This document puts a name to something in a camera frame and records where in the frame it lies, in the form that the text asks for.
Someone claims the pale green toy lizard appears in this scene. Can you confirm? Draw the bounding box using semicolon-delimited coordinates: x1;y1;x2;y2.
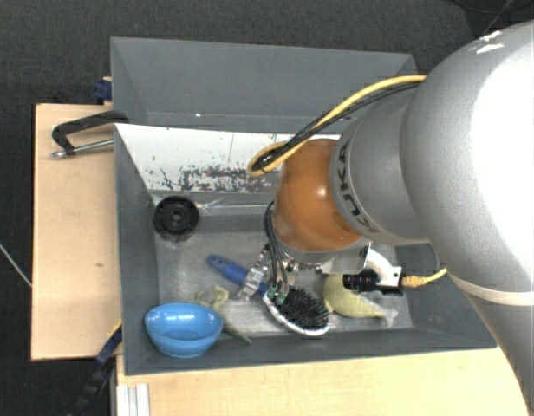
194;284;253;346

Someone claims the black bristle hairbrush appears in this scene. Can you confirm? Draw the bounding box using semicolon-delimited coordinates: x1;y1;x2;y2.
262;285;333;337

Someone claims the pale yellow-green soft pouch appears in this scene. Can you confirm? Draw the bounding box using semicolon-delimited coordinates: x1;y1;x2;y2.
322;274;399;321

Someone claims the blue bowl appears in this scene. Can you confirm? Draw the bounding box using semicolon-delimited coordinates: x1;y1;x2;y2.
144;302;225;359

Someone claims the black round ribbed disc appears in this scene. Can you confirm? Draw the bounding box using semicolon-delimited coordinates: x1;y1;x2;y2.
153;195;201;243

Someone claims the grey metal bin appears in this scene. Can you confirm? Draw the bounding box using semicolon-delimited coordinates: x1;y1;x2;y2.
109;36;498;376

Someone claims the pale brown flat board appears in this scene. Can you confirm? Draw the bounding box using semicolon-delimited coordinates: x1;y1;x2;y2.
30;103;125;361

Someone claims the blue-handled tool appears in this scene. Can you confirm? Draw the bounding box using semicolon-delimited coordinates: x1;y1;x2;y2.
205;254;268;296

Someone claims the black cylinder on white bracket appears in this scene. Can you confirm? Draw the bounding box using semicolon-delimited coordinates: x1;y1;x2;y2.
342;244;406;297

